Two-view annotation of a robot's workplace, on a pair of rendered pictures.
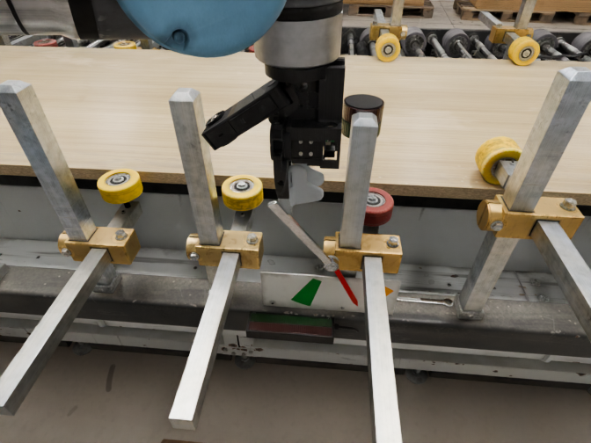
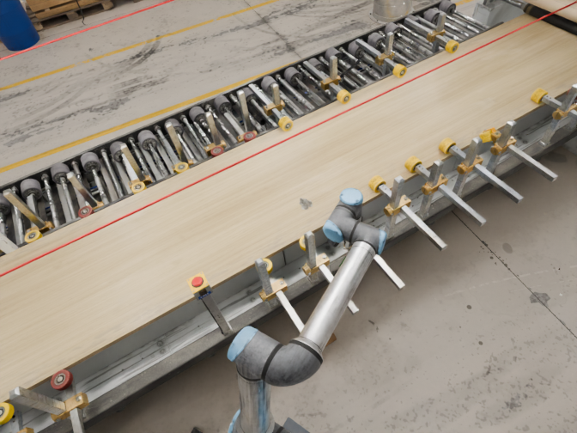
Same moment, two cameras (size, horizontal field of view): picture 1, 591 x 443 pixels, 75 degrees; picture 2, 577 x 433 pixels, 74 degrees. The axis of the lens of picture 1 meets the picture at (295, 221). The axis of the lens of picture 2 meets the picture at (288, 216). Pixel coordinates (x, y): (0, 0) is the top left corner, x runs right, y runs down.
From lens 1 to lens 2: 1.40 m
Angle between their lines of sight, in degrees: 23
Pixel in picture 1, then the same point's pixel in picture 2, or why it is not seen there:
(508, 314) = (399, 228)
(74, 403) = (234, 374)
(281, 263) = not seen: hidden behind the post
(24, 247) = (203, 317)
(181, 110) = (311, 239)
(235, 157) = (289, 230)
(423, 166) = not seen: hidden behind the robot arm
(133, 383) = not seen: hidden behind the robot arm
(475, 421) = (396, 263)
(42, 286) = (250, 320)
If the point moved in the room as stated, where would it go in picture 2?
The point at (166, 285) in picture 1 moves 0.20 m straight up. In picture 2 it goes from (292, 289) to (288, 271)
